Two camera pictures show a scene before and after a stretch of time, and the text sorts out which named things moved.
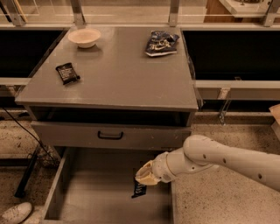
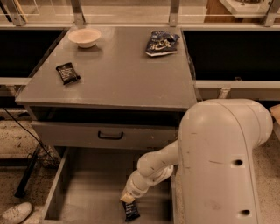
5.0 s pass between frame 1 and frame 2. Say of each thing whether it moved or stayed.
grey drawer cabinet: stayed
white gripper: moved
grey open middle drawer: stayed
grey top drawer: stayed
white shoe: stayed
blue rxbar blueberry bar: moved
